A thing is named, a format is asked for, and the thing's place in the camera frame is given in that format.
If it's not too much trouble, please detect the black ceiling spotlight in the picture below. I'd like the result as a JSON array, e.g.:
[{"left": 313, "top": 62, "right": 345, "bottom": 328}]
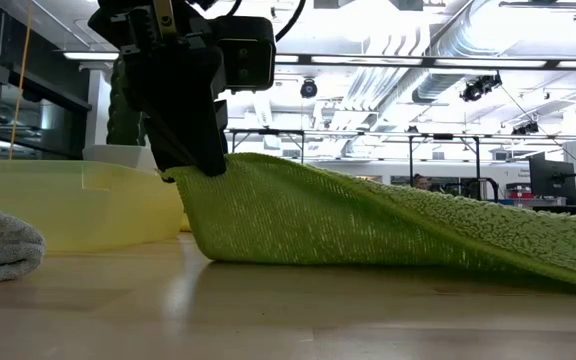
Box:
[
  {"left": 459, "top": 73, "right": 503, "bottom": 104},
  {"left": 511, "top": 121, "right": 540, "bottom": 136}
]

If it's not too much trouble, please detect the red storage bin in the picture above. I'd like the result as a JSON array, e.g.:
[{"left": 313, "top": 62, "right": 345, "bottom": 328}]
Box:
[{"left": 505, "top": 182, "right": 537, "bottom": 201}]

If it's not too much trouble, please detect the green cactus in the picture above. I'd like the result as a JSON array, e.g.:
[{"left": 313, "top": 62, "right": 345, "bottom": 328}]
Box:
[{"left": 106, "top": 57, "right": 148, "bottom": 147}]

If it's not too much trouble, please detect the black background workstation frame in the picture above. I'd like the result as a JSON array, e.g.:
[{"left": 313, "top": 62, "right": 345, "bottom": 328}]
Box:
[{"left": 225, "top": 128, "right": 484, "bottom": 201}]

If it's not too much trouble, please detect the black computer monitor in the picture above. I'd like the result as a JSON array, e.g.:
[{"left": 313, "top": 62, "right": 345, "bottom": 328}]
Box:
[{"left": 527, "top": 157, "right": 576, "bottom": 206}]

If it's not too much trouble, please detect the silver ventilation duct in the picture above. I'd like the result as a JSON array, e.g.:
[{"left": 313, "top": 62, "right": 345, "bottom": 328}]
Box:
[{"left": 410, "top": 0, "right": 549, "bottom": 104}]

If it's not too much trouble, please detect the black hanging dome camera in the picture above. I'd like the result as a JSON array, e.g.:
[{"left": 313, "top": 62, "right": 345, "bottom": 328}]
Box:
[{"left": 299, "top": 78, "right": 319, "bottom": 100}]

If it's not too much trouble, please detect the black beam with light strips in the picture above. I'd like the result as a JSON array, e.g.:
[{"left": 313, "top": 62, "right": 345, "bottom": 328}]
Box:
[{"left": 62, "top": 49, "right": 576, "bottom": 71}]

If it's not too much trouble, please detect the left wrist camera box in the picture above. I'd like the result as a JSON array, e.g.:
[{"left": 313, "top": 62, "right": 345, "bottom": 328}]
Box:
[{"left": 216, "top": 14, "right": 277, "bottom": 95}]

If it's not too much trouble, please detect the person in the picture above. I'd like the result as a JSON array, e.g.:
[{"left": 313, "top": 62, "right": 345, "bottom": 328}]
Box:
[{"left": 411, "top": 173, "right": 435, "bottom": 192}]

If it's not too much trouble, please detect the yellow translucent plastic tray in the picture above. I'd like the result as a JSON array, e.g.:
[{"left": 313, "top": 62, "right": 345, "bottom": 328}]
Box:
[{"left": 0, "top": 158, "right": 188, "bottom": 255}]

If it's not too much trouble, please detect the orange extension cable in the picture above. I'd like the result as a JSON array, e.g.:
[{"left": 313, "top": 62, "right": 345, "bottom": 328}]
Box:
[{"left": 8, "top": 0, "right": 35, "bottom": 161}]

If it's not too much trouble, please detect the green microfiber towel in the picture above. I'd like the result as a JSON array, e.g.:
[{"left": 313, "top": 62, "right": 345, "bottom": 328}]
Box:
[{"left": 161, "top": 152, "right": 576, "bottom": 297}]

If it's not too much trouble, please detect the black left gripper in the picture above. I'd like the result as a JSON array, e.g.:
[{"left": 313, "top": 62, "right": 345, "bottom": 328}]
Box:
[{"left": 90, "top": 0, "right": 229, "bottom": 176}]

